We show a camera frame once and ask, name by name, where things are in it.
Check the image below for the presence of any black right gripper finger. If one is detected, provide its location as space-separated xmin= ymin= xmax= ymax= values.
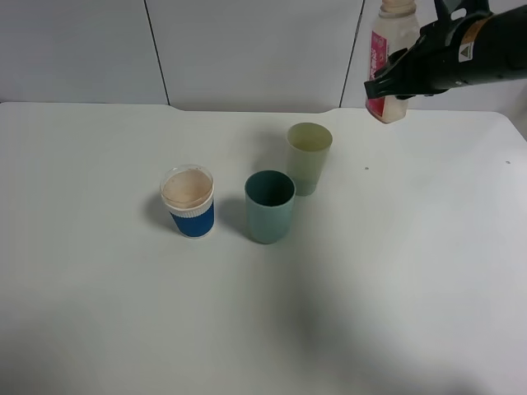
xmin=364 ymin=39 xmax=424 ymax=99

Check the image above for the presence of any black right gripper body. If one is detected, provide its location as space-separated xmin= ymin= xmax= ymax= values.
xmin=405 ymin=7 xmax=492 ymax=95

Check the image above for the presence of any drink bottle with pink label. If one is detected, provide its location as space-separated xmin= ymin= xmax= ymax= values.
xmin=366 ymin=0 xmax=419 ymax=123

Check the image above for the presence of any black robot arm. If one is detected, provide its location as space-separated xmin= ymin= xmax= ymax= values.
xmin=364 ymin=0 xmax=526 ymax=100

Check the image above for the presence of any pale yellow plastic cup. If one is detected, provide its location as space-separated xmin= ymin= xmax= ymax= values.
xmin=287 ymin=123 xmax=333 ymax=197

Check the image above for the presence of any teal green plastic cup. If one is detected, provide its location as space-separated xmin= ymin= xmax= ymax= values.
xmin=245 ymin=170 xmax=296 ymax=244

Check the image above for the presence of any blue sleeved clear cup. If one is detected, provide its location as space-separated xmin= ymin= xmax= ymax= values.
xmin=160 ymin=165 xmax=215 ymax=239

